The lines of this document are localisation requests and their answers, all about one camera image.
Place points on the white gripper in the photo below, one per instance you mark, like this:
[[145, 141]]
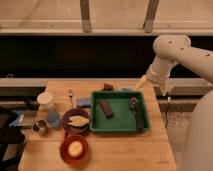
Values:
[[158, 76]]

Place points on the dark brown eraser block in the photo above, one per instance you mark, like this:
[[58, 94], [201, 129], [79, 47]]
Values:
[[106, 108]]

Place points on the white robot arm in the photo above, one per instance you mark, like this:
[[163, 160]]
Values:
[[171, 50]]

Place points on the black tool in tray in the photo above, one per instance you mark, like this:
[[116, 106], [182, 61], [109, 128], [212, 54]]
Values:
[[134, 106]]

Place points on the green plastic tray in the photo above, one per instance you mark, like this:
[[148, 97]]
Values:
[[123, 119]]

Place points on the small brown object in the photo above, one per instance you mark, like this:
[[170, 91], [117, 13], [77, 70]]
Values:
[[108, 87]]

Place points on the blue sponge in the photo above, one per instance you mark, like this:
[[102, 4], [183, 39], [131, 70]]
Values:
[[83, 102]]

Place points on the beige leaf-shaped item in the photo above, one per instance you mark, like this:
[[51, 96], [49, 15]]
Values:
[[78, 121]]

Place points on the dark maroon bowl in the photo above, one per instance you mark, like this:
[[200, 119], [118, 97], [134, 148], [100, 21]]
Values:
[[72, 129]]

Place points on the yellow round object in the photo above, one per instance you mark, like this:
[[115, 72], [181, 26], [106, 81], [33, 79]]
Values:
[[75, 149]]

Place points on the blue cup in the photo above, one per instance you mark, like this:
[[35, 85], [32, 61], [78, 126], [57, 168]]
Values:
[[53, 119]]

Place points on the white paper cup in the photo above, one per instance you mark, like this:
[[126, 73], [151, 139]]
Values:
[[45, 99]]

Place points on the red-orange bowl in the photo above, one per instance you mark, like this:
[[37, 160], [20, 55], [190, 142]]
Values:
[[64, 150]]

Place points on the small metal tin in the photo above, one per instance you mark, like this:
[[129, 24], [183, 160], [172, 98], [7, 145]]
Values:
[[40, 127]]

